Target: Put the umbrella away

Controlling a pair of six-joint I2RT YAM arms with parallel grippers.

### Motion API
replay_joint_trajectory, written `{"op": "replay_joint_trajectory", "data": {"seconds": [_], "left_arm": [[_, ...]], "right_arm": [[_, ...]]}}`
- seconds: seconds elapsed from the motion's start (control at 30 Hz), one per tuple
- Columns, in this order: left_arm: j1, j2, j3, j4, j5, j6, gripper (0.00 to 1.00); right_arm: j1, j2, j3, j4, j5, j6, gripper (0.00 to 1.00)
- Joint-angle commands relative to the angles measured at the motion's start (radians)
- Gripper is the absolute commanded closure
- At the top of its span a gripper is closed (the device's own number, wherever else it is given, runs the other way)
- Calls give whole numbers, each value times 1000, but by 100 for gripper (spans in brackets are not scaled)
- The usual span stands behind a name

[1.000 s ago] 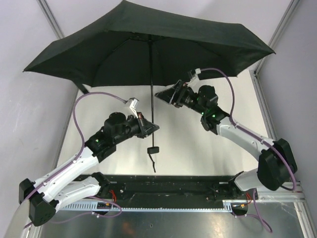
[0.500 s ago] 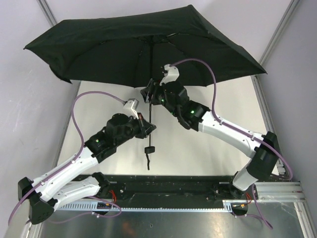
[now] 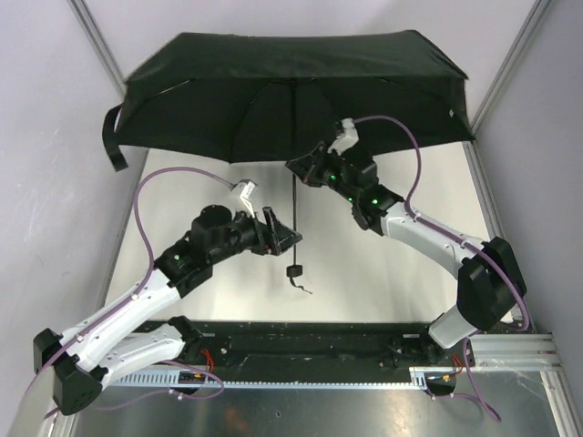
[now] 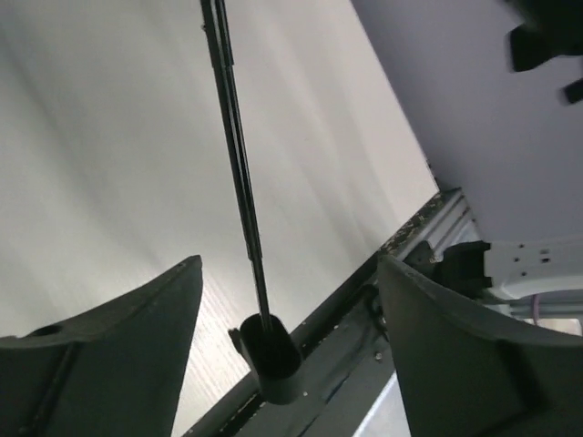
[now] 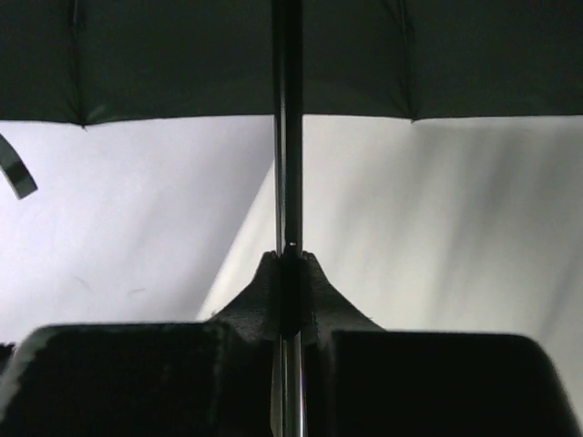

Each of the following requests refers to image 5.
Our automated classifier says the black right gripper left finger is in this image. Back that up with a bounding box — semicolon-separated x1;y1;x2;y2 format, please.
1;252;280;436

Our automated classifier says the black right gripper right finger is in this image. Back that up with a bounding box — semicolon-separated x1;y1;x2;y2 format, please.
301;253;582;436

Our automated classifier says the black folding umbrella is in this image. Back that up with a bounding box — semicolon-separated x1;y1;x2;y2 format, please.
1;1;582;436

